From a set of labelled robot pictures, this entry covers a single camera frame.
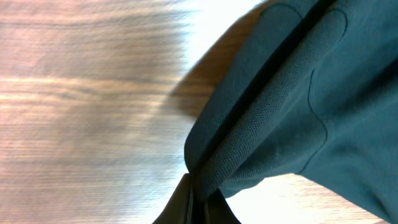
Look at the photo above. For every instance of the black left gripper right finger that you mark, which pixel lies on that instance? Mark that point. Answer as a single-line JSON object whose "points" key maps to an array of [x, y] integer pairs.
{"points": [[217, 210]]}

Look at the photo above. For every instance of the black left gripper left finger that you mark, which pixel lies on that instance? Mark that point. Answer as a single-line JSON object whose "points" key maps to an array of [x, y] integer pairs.
{"points": [[178, 209]]}

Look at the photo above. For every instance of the black t-shirt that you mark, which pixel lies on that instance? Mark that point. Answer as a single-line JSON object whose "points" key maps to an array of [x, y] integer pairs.
{"points": [[312, 91]]}

